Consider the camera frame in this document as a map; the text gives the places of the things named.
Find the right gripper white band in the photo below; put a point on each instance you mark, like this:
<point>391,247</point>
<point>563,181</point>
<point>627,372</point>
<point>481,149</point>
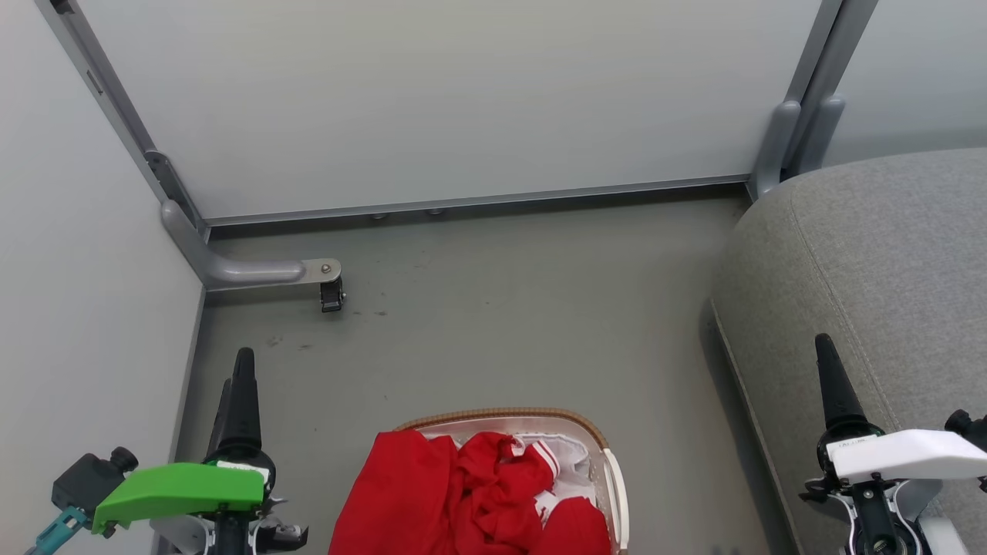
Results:
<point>902,455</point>

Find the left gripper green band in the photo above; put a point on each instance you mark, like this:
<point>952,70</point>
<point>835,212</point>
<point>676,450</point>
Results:
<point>177,489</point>

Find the red garment with white trim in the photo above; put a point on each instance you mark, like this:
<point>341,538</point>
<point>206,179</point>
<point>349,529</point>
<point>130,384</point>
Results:
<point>416,501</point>

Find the grey fabric sofa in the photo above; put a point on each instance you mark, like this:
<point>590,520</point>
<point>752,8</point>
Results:
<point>887,270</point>

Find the black caster wheel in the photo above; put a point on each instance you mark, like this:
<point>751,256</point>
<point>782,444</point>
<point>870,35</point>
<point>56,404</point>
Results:
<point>332,296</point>

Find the white laundry basket brown rim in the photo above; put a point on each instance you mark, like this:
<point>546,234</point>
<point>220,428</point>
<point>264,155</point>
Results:
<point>619,501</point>

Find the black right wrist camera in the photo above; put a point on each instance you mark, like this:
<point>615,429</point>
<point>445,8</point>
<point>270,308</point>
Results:
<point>970,428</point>

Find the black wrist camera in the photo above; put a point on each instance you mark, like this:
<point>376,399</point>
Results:
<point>89,478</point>
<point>970,428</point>

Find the grey partition foot bracket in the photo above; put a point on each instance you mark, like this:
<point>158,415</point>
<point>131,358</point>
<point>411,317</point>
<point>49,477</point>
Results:
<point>247,271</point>

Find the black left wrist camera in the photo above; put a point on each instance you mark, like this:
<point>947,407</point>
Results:
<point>89,478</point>

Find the grey curved post foot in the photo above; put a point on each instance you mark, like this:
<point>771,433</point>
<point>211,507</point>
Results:
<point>821,131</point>
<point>775,146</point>

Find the grey partition bottom rail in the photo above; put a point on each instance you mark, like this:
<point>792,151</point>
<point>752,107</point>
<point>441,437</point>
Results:
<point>478,200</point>

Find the grey partition corner post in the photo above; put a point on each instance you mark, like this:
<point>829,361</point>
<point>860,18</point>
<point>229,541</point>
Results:
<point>810,54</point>
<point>844,54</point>

